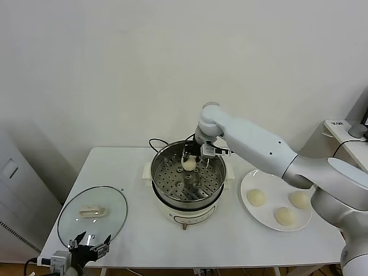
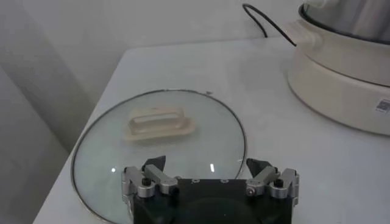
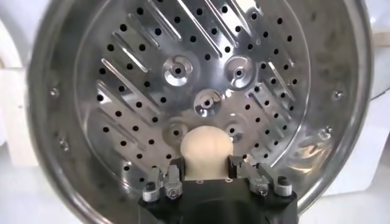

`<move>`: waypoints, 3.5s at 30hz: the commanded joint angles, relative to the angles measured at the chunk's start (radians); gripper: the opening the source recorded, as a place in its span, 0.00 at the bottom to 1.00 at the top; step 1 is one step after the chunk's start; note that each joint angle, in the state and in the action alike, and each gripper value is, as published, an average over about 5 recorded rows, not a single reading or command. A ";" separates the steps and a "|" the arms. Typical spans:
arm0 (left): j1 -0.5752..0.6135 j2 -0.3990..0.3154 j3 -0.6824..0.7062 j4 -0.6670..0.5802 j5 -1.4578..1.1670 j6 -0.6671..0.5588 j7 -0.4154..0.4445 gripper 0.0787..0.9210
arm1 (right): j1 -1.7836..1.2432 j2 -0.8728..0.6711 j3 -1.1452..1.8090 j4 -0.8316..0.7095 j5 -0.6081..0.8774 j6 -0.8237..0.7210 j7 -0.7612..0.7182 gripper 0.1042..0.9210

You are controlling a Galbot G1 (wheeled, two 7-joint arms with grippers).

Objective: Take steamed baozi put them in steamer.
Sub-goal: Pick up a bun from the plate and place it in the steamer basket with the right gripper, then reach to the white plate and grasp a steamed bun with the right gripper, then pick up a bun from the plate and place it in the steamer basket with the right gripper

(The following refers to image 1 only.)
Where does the round glass pot lid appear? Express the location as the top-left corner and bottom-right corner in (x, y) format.
(57, 186), (129, 250)

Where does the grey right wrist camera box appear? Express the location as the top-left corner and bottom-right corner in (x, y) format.
(201, 143), (233, 159)

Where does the white steamed baozi bun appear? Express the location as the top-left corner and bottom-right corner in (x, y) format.
(288, 191), (311, 209)
(273, 206), (297, 227)
(246, 189), (266, 207)
(181, 157), (198, 172)

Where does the light grey cabinet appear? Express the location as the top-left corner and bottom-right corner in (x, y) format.
(0, 126), (63, 251)

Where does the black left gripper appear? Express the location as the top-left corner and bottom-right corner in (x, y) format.
(67, 231), (112, 270)

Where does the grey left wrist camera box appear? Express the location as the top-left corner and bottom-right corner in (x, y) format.
(50, 251), (71, 273)

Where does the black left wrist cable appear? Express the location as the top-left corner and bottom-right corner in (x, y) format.
(24, 258), (40, 276)

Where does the white round plate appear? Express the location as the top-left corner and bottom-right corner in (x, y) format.
(240, 169), (313, 232)

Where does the black cooker power cord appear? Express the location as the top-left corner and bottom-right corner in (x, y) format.
(148, 139), (170, 153)

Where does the cream electric cooker base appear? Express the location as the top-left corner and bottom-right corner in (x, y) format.
(143, 162), (235, 231)

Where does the black adapter cable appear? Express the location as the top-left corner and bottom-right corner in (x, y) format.
(335, 140), (368, 158)

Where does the grey cylindrical stand base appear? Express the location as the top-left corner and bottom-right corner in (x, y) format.
(348, 124), (365, 139)

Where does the white side desk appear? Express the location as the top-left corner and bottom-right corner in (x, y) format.
(323, 119), (368, 170)

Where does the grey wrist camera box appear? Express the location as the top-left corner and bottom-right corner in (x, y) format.
(50, 251), (71, 273)
(201, 143), (233, 159)

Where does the stainless steel steamer basket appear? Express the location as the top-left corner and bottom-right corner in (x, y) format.
(151, 140), (227, 205)

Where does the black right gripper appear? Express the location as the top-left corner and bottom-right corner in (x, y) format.
(181, 140), (204, 167)

